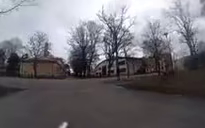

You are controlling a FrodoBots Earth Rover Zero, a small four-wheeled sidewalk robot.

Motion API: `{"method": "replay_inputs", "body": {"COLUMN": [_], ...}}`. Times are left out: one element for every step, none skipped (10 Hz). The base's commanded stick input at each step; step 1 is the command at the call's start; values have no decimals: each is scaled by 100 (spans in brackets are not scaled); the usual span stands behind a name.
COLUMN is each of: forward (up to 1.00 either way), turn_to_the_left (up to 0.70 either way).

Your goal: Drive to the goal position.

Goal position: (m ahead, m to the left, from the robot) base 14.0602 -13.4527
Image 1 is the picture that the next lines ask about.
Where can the white building with dark windows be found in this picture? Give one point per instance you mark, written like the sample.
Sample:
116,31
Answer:
130,66

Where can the grey asphalt road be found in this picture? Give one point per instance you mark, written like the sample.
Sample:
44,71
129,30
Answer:
100,106

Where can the robot's own part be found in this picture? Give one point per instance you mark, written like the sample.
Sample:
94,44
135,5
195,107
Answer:
63,125

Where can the brownish grass verge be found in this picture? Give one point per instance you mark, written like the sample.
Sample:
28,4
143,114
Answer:
176,83

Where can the row of bare trees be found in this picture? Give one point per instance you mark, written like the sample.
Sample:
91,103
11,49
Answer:
116,50

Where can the yellow building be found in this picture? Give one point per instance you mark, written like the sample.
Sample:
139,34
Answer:
45,68

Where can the dark grass patch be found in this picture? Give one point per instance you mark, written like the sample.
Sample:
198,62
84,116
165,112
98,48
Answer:
0,90

